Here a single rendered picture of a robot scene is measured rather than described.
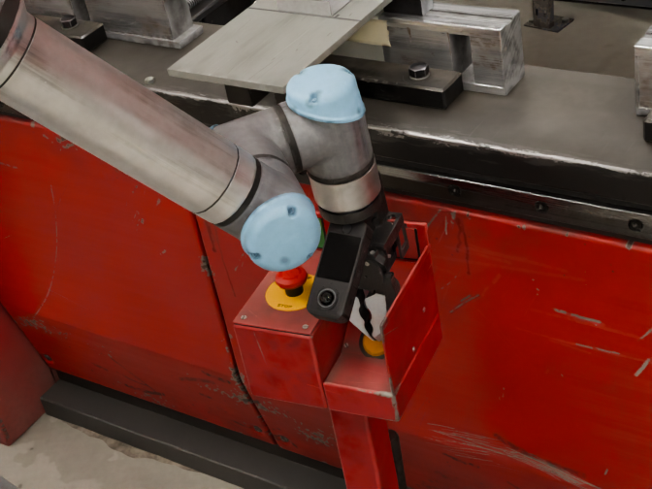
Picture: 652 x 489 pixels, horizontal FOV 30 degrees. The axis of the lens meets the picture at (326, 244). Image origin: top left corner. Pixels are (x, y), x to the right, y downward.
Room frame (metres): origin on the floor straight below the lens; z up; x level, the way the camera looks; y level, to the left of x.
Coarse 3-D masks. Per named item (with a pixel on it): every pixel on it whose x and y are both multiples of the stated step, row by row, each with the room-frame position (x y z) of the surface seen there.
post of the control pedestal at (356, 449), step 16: (336, 416) 1.16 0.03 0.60; (352, 416) 1.15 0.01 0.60; (368, 416) 1.14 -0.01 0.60; (336, 432) 1.16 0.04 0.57; (352, 432) 1.15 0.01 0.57; (368, 432) 1.14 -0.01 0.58; (384, 432) 1.17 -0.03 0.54; (352, 448) 1.15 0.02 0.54; (368, 448) 1.14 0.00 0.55; (384, 448) 1.16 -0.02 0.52; (352, 464) 1.15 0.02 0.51; (368, 464) 1.14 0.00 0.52; (384, 464) 1.16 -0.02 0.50; (352, 480) 1.16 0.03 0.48; (368, 480) 1.15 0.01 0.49; (384, 480) 1.15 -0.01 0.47
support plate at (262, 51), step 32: (352, 0) 1.50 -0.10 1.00; (384, 0) 1.48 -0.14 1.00; (224, 32) 1.48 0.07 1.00; (256, 32) 1.46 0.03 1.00; (288, 32) 1.44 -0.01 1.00; (320, 32) 1.42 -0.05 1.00; (352, 32) 1.42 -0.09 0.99; (192, 64) 1.41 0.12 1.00; (224, 64) 1.39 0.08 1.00; (256, 64) 1.37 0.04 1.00; (288, 64) 1.35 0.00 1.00
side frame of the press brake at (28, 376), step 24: (0, 312) 1.99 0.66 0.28; (0, 336) 1.97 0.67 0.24; (24, 336) 2.01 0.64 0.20; (0, 360) 1.96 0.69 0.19; (24, 360) 2.00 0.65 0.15; (0, 384) 1.94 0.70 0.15; (24, 384) 1.98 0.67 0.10; (48, 384) 2.02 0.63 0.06; (0, 408) 1.92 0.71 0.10; (24, 408) 1.96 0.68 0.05; (0, 432) 1.92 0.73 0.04
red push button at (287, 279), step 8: (280, 272) 1.20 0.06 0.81; (288, 272) 1.19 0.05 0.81; (296, 272) 1.19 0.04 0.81; (304, 272) 1.19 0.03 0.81; (280, 280) 1.18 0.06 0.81; (288, 280) 1.17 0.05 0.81; (296, 280) 1.17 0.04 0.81; (304, 280) 1.18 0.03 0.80; (288, 288) 1.17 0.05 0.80; (296, 288) 1.18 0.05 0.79; (288, 296) 1.18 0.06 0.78; (296, 296) 1.18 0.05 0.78
